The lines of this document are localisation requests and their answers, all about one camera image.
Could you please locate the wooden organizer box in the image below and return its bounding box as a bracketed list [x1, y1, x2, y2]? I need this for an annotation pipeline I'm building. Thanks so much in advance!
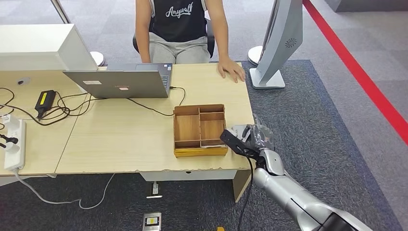
[173, 104, 229, 158]

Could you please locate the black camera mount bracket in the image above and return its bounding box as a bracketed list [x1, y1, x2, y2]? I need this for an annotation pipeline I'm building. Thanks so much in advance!
[220, 129, 259, 159]

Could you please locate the metal floor socket plate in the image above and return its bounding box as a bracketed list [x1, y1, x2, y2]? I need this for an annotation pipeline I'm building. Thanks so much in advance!
[142, 212, 162, 231]

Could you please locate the person's left hand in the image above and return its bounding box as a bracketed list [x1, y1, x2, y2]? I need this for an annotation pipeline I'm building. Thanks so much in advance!
[217, 56, 246, 84]

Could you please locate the metal pole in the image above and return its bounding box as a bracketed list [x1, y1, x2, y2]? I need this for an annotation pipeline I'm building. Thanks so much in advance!
[50, 0, 71, 24]

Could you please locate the person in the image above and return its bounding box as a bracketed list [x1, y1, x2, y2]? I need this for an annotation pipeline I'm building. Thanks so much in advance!
[135, 0, 246, 84]

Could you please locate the grey kiosk stand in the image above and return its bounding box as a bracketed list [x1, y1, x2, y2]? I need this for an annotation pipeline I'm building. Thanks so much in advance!
[249, 0, 304, 90]

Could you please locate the black power adapter yellow label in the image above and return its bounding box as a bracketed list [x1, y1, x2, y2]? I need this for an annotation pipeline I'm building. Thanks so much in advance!
[34, 90, 57, 118]

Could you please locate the dark grey rug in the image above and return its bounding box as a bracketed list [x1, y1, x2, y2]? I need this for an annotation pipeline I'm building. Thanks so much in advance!
[0, 60, 403, 231]

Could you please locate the thin black cable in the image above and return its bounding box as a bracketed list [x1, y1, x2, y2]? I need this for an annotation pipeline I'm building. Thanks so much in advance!
[0, 87, 15, 115]

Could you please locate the black robot wrist cable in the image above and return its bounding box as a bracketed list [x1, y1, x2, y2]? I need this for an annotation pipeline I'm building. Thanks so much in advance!
[237, 154, 255, 231]

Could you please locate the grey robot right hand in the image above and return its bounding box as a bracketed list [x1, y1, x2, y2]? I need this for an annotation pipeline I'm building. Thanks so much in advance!
[241, 114, 275, 151]

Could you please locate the white power cord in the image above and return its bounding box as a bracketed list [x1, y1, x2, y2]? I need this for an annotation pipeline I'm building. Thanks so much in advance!
[13, 169, 115, 210]

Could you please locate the black plug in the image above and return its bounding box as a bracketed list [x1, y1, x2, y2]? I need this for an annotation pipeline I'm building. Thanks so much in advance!
[0, 134, 19, 149]

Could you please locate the silver laptop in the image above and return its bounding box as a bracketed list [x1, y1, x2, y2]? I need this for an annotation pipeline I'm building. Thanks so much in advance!
[63, 63, 174, 99]

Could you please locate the grey platform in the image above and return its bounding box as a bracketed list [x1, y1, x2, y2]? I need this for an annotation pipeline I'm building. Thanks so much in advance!
[324, 0, 408, 13]

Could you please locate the white desk drawer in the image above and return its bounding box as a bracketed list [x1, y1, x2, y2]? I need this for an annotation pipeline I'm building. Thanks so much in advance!
[140, 169, 239, 182]

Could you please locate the black charger cable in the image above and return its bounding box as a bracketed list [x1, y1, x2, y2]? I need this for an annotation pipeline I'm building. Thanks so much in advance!
[38, 86, 187, 126]

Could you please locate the white box-shaped device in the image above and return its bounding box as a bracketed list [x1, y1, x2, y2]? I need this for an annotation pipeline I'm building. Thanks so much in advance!
[0, 24, 99, 71]

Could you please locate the small floor socket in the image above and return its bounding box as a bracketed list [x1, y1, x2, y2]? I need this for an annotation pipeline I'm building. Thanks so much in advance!
[146, 181, 163, 199]

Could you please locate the white power strip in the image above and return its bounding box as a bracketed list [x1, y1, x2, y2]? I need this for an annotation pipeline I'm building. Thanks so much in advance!
[3, 118, 27, 170]

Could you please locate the round white base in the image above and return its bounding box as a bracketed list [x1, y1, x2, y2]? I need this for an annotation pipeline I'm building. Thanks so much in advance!
[90, 51, 105, 66]
[248, 45, 264, 66]

